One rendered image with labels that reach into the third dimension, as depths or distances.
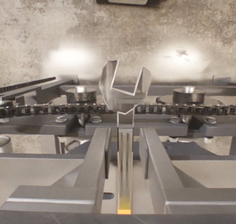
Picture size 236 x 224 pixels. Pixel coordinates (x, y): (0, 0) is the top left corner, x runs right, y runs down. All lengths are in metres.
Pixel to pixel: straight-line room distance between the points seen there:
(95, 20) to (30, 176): 1.24
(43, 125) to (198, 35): 1.25
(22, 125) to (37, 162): 0.28
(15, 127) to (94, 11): 1.07
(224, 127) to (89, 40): 1.10
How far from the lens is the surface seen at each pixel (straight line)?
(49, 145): 0.65
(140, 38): 1.33
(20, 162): 0.20
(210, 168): 0.20
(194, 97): 0.46
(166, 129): 0.42
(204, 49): 1.46
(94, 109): 0.39
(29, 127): 0.46
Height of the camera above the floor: 1.31
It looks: 76 degrees down
